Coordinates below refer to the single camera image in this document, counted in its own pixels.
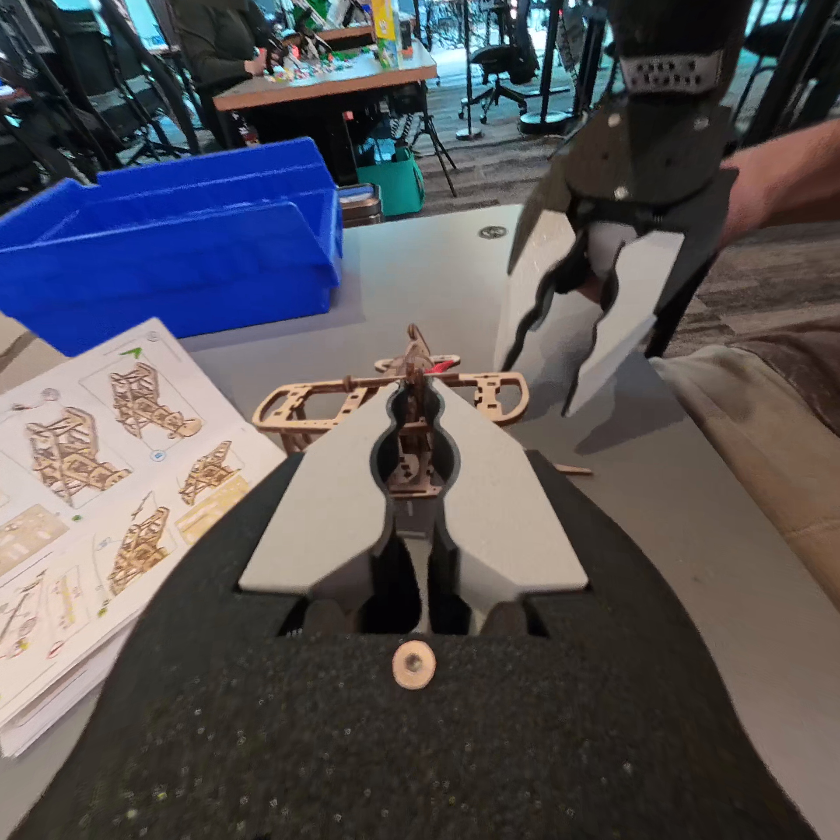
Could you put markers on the black camera tripod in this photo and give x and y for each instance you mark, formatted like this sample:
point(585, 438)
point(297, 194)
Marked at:
point(430, 141)

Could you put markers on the person's right forearm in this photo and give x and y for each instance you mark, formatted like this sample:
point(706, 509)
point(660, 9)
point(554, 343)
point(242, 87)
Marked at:
point(787, 177)

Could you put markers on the blue plastic bin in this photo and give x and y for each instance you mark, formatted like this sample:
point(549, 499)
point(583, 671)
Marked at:
point(164, 282)

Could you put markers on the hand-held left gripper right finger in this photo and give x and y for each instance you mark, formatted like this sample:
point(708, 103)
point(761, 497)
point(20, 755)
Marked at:
point(518, 518)

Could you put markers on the dark mesh chair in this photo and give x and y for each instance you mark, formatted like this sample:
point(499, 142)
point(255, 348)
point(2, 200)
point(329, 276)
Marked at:
point(92, 72)

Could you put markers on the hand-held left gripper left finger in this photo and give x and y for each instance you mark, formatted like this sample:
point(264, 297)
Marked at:
point(308, 518)

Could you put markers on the metal tin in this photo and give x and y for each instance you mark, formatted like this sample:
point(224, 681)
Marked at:
point(361, 203)

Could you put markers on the pile of colourful bricks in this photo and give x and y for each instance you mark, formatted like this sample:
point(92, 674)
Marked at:
point(308, 65)

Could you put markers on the round desk grommet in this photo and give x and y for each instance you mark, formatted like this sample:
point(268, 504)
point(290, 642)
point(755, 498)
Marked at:
point(492, 231)

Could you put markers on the black office chair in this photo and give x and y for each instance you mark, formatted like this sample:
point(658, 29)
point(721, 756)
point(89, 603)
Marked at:
point(499, 62)

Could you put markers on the wooden biplane model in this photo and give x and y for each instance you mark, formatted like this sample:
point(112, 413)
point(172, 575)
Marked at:
point(415, 358)

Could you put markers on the wooden work table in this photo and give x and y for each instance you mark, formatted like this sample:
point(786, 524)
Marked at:
point(341, 85)

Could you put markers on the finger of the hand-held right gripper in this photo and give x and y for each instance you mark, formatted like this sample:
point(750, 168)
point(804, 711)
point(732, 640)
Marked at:
point(640, 289)
point(535, 282)

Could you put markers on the thin wooden stick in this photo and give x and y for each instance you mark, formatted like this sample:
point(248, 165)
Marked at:
point(571, 468)

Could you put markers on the grey desk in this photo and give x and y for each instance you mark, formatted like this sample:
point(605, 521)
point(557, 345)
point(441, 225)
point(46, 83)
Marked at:
point(656, 558)

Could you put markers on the black stand legs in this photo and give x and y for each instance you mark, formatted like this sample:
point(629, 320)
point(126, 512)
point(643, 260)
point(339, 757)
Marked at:
point(787, 65)

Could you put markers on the green bag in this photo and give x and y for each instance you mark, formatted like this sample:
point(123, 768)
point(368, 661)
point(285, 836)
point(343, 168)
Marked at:
point(394, 187)

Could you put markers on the round base pole stand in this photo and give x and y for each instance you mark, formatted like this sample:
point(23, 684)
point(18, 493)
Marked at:
point(544, 121)

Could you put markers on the white instruction booklet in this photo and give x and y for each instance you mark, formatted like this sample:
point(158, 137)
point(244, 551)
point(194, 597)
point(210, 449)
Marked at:
point(98, 525)

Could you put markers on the yellow green box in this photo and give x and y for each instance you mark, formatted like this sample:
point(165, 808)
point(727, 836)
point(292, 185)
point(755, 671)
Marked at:
point(384, 33)

